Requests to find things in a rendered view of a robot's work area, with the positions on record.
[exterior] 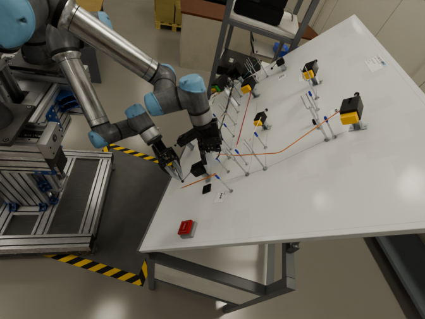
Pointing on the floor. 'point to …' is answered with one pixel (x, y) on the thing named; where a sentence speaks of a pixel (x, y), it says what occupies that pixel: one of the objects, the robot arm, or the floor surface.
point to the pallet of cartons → (167, 14)
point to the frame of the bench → (214, 278)
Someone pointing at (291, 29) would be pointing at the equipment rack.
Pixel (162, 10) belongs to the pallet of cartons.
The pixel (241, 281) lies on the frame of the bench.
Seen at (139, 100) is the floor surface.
